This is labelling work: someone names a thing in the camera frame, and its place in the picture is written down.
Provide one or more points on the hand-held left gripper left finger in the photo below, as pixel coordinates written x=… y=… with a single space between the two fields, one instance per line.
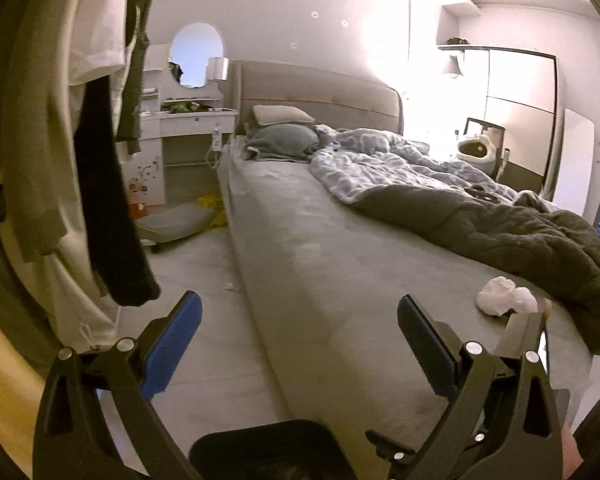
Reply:
x=172 y=347

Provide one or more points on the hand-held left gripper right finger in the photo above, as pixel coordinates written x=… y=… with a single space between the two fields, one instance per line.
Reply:
x=427 y=347

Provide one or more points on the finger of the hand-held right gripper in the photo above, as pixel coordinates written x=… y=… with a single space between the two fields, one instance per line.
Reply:
x=522 y=335
x=400 y=455

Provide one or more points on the large white tissue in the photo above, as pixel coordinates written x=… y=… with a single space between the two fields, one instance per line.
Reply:
x=495 y=296

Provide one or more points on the person's right hand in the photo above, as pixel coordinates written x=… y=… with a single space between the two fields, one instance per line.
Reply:
x=572 y=455

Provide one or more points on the grey fuzzy blanket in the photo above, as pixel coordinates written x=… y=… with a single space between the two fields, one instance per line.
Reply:
x=520 y=235

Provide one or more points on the cream jacket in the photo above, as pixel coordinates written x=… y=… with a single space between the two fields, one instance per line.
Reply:
x=70 y=300

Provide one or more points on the grey floor cushion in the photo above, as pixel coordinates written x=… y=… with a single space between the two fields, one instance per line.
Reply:
x=175 y=222

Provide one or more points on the grey upholstered bed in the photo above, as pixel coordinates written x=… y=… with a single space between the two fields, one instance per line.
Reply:
x=305 y=285

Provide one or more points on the yellow bag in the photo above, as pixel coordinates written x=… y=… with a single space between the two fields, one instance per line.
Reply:
x=215 y=207

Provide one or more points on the black garment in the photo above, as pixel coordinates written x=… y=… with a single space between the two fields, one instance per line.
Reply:
x=115 y=210

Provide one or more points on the white board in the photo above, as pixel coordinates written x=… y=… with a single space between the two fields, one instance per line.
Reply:
x=575 y=160

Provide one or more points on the patterned light duvet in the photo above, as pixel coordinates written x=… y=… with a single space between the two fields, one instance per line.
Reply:
x=380 y=165

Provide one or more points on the white cat bed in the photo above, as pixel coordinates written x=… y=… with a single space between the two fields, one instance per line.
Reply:
x=475 y=150

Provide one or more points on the black chair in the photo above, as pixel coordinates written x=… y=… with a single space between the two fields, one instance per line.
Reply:
x=497 y=135

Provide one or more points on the white power strip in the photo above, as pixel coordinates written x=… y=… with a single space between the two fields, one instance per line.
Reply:
x=216 y=140

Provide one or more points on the white dressing table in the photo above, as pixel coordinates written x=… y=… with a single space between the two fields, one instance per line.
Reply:
x=180 y=130

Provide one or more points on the white wardrobe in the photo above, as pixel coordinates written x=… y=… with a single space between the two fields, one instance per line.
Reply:
x=515 y=110

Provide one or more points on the grey pillow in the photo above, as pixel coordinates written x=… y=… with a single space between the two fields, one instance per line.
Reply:
x=280 y=142

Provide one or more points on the green clutter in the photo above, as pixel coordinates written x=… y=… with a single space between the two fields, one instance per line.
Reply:
x=185 y=107

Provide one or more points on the beige pillow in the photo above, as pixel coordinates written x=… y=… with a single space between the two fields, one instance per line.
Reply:
x=282 y=115

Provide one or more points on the dark green garment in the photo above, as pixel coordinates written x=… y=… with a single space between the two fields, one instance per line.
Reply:
x=135 y=85

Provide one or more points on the grey-green coat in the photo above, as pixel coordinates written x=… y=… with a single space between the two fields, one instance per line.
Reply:
x=25 y=110

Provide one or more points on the silver table lamp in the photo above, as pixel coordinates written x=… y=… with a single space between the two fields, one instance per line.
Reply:
x=218 y=69

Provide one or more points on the oval mirror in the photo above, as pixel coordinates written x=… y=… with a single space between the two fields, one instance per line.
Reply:
x=197 y=55

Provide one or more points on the dark item on wardrobe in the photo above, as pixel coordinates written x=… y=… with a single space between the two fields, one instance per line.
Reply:
x=459 y=40

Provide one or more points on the white shirt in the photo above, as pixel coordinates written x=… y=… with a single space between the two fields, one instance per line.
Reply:
x=105 y=15

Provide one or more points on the grey wall lamp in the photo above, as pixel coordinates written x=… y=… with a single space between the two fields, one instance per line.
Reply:
x=452 y=66

